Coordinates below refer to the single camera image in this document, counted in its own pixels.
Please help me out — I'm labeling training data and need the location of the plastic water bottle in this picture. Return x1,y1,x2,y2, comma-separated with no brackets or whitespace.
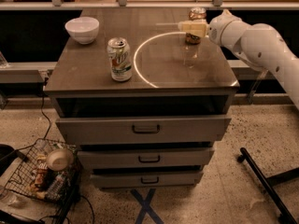
46,173,66,201

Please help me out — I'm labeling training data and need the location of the bottom drawer with handle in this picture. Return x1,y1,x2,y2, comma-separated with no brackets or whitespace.
90,170,204,189

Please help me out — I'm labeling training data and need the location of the snack bag in basket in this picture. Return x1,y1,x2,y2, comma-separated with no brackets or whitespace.
27,154,50,199

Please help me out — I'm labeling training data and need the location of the white green soda can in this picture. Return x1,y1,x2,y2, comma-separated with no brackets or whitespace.
107,37,132,82

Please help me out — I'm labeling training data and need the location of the top drawer with handle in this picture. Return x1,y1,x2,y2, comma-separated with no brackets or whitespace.
56,115,231,145

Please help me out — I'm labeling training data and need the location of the middle drawer with handle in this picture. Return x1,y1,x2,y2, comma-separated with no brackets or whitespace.
78,147,214,170

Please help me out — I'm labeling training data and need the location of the drawer with handle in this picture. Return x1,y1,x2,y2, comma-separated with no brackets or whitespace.
56,115,231,145
90,170,204,189
78,147,214,170

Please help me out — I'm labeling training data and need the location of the black chair base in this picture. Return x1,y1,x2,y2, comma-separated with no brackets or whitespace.
236,147,299,224

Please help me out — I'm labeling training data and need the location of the black wire basket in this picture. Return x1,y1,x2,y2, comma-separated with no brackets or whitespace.
6,139,80,203

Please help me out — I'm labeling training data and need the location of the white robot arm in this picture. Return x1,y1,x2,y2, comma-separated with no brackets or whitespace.
176,9,299,109

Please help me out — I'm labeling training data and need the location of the white bowl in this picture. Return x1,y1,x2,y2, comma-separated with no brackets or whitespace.
64,17,99,45

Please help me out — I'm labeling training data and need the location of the grey drawer cabinet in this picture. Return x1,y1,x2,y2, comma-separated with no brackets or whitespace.
45,8,239,176

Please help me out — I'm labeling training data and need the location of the orange soda can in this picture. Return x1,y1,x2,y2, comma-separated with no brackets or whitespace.
185,7,206,45

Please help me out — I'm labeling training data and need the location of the black power cable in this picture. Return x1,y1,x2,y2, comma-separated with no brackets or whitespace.
39,75,52,140

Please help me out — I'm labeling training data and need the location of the tan bowl in basket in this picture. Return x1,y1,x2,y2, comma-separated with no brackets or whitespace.
46,148,74,171

